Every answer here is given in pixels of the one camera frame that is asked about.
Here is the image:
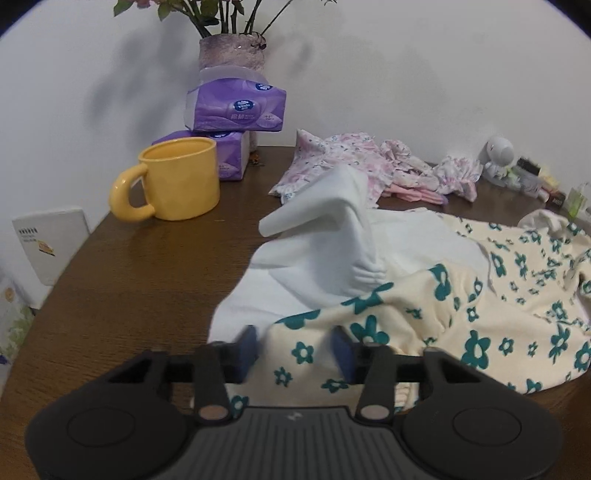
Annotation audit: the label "yellow ceramic mug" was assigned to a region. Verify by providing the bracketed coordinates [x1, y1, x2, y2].
[108, 137, 221, 223]

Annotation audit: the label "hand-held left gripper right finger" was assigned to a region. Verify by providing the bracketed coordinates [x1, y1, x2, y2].
[330, 325, 481, 422]

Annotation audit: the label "grey printed tin box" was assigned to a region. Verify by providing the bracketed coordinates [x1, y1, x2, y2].
[510, 166, 546, 195]

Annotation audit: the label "dried rose bouquet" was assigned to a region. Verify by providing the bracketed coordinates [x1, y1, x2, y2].
[113, 0, 338, 38]

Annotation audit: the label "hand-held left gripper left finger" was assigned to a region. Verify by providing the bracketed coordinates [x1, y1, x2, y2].
[108, 325, 259, 425]

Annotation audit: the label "pink socks with purple cuffs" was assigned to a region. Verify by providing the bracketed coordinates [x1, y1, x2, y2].
[382, 182, 450, 206]

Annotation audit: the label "cream garment with teal flowers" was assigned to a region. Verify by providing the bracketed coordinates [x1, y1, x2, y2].
[208, 164, 591, 416]

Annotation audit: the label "mottled purple vase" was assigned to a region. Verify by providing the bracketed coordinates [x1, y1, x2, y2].
[198, 34, 267, 75]

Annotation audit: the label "green liquid bottle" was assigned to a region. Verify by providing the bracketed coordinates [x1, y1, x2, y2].
[564, 182, 591, 219]

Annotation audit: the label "white robot-shaped speaker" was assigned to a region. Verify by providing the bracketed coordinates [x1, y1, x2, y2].
[480, 136, 515, 188]

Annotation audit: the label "pink floral garment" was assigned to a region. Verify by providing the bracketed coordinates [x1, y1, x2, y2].
[269, 129, 483, 208]

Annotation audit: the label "purple tissue pack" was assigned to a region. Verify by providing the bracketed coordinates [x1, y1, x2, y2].
[152, 130, 252, 182]
[184, 67, 287, 134]

